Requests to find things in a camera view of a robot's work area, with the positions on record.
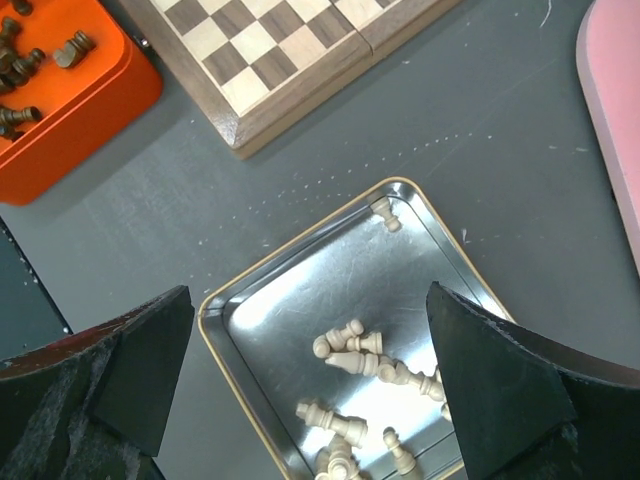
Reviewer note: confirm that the dark knight chess piece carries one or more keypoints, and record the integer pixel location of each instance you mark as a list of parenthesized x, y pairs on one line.
[(74, 50)]

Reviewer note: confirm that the white pawn in tin corner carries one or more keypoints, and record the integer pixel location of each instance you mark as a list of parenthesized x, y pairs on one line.
[(382, 208)]

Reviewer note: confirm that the wooden chess board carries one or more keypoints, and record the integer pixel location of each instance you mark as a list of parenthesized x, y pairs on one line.
[(255, 68)]

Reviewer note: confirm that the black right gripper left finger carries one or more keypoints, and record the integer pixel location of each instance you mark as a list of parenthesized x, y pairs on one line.
[(95, 404)]

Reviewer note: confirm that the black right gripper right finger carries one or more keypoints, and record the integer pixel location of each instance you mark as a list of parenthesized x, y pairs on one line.
[(526, 407)]

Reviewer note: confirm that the white pawn lower tin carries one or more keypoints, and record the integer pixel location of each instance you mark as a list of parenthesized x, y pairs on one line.
[(404, 461)]

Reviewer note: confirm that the orange plastic tray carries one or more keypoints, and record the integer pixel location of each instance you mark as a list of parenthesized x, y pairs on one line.
[(83, 107)]

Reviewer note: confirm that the white chess pawn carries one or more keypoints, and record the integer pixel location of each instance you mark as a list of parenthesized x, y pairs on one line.
[(335, 340)]

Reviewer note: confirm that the pink three-tier shelf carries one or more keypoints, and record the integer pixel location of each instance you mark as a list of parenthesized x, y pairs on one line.
[(607, 61)]

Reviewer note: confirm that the white king chess piece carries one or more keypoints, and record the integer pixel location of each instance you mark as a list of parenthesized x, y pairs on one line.
[(353, 430)]

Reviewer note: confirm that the white bishop chess piece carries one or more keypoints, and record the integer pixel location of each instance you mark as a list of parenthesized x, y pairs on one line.
[(369, 364)]

